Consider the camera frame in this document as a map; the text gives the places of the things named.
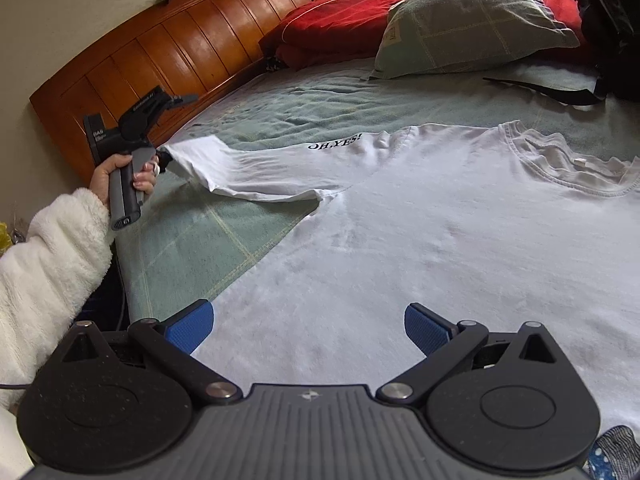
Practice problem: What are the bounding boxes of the white printed long-sleeve shirt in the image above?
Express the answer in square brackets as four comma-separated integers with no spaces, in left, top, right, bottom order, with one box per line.
[167,122,639,479]

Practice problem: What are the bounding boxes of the black backpack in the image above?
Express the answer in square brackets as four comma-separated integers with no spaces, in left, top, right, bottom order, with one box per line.
[487,0,639,106]

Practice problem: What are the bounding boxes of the white fleece left sleeve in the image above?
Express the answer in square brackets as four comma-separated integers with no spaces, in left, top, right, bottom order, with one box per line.
[0,186,116,480]

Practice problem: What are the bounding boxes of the grey green pillow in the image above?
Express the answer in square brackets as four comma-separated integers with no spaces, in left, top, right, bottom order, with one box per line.
[371,0,579,79]

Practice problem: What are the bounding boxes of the green plaid bed blanket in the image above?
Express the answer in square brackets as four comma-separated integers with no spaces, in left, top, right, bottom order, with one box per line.
[116,58,639,319]

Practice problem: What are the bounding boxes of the left hand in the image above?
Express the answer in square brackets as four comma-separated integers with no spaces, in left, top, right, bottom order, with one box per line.
[88,153,162,207]

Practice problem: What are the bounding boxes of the wooden headboard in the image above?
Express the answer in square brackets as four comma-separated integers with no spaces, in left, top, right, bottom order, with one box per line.
[30,0,314,181]

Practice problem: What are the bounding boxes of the red quilt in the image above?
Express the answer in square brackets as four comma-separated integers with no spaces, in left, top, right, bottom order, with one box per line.
[259,0,590,70]

